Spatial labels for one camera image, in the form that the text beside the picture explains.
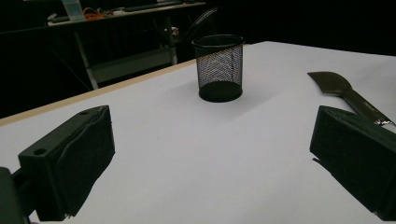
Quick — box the black spatula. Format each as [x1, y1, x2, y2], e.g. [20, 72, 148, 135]
[307, 71, 396, 127]

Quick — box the black chair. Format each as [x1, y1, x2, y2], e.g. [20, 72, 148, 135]
[163, 7, 219, 48]

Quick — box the orange cable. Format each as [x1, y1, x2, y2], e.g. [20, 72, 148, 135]
[82, 7, 106, 21]

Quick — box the translucent plastic container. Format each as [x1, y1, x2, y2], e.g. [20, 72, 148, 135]
[61, 0, 84, 22]

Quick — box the desk with white legs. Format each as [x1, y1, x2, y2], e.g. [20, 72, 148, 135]
[46, 1, 208, 91]

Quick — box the black mesh pen holder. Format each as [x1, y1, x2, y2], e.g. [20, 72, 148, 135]
[191, 34, 246, 104]

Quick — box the white table cover sheet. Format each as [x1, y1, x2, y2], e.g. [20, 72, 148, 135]
[0, 40, 396, 224]

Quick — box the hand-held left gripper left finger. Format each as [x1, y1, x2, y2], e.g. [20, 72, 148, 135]
[18, 105, 116, 222]

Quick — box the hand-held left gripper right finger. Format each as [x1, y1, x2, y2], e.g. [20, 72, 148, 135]
[309, 105, 396, 222]

